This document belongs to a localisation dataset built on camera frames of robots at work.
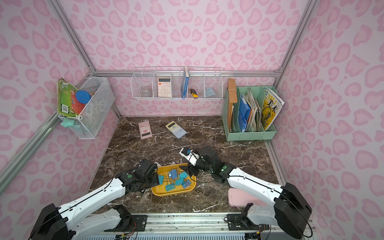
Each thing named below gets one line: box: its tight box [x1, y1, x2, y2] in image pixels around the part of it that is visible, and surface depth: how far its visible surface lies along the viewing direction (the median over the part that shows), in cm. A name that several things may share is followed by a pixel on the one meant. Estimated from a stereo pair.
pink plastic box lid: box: [228, 188, 268, 207], surface depth 81 cm
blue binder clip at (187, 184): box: [182, 179, 191, 189], surface depth 85 cm
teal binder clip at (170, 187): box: [165, 182, 176, 192], surface depth 85 cm
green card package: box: [57, 77, 86, 118], surface depth 72 cm
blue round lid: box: [75, 90, 92, 104], surface depth 76 cm
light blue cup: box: [205, 87, 216, 97], surface depth 103 cm
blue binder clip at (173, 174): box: [168, 169, 178, 179], surface depth 88 cm
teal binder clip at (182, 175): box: [175, 171, 188, 186], surface depth 87 cm
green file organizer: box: [221, 85, 278, 142], surface depth 102 cm
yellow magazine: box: [260, 87, 285, 131], surface depth 100 cm
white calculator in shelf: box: [158, 77, 171, 98], surface depth 96 cm
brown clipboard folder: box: [227, 78, 238, 130], surface depth 88 cm
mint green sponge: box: [60, 117, 80, 129], surface depth 65 cm
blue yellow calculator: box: [165, 120, 187, 139], surface depth 112 cm
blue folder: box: [238, 94, 252, 133], surface depth 99 cm
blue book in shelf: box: [181, 66, 190, 99], surface depth 88 cm
